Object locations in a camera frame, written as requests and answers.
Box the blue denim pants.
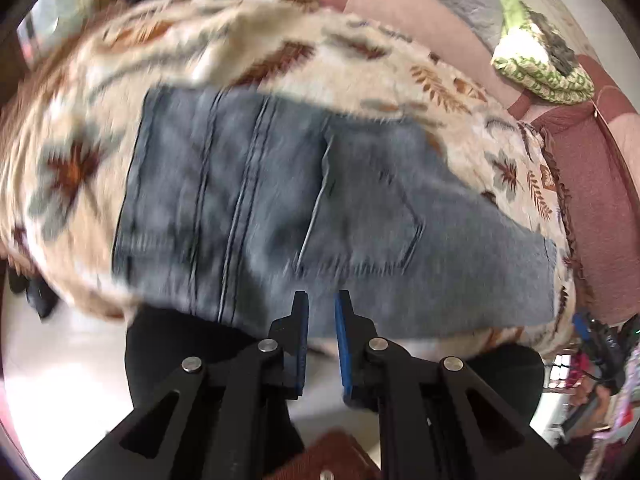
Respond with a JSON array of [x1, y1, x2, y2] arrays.
[[111, 85, 558, 338]]

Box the pink bed sheet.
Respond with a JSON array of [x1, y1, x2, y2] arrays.
[[312, 0, 640, 326]]

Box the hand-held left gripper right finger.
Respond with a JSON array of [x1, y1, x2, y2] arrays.
[[334, 289, 581, 480]]

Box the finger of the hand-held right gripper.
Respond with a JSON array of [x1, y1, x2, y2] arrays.
[[571, 311, 601, 348]]

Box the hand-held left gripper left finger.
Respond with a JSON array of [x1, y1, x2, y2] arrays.
[[62, 290, 309, 480]]

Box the green patterned folded blanket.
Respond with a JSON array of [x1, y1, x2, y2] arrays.
[[490, 0, 596, 107]]

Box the person's right leg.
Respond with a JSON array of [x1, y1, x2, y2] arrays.
[[467, 344, 545, 448]]

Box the cream leaf-print blanket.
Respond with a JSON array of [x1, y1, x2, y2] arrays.
[[0, 0, 581, 361]]

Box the brown textured cloth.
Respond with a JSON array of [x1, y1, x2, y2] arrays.
[[299, 429, 383, 480]]

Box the dark object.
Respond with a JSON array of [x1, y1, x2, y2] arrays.
[[6, 262, 60, 320]]

